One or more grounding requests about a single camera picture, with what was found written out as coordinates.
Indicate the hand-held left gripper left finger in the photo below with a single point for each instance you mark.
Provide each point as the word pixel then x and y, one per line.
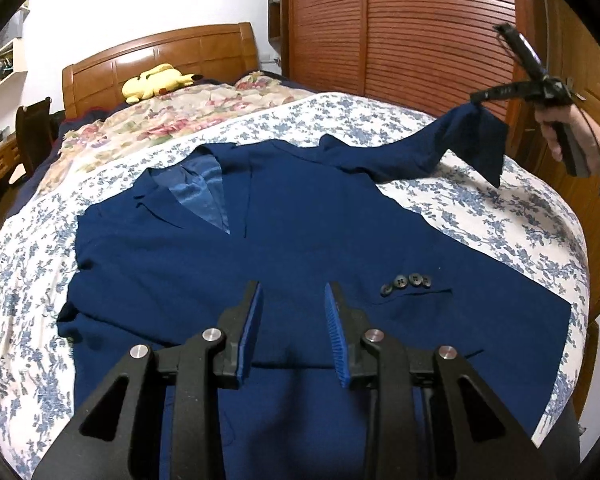
pixel 252 335

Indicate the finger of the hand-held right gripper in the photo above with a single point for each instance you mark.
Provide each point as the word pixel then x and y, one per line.
pixel 500 93

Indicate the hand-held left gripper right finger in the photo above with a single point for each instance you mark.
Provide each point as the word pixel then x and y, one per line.
pixel 336 340

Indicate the navy blue suit jacket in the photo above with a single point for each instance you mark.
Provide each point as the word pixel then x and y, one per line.
pixel 290 220

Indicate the person's right hand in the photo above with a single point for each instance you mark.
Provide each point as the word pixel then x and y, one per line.
pixel 545 125

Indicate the wooden louvered wardrobe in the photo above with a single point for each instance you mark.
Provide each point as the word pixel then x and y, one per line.
pixel 405 25

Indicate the blue floral bed sheet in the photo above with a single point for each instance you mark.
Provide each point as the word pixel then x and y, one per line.
pixel 480 210

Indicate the pink floral quilt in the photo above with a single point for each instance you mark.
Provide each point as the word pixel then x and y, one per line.
pixel 180 110

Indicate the wooden open shelf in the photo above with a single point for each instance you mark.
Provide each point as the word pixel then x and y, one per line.
pixel 276 15

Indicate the yellow plush toy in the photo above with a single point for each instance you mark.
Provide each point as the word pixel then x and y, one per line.
pixel 150 82

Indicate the wooden headboard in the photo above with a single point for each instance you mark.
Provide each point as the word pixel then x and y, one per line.
pixel 195 50

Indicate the black chair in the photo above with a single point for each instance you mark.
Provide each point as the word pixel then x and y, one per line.
pixel 35 135

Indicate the white wall shelf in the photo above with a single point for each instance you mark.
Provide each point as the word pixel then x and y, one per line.
pixel 5 80

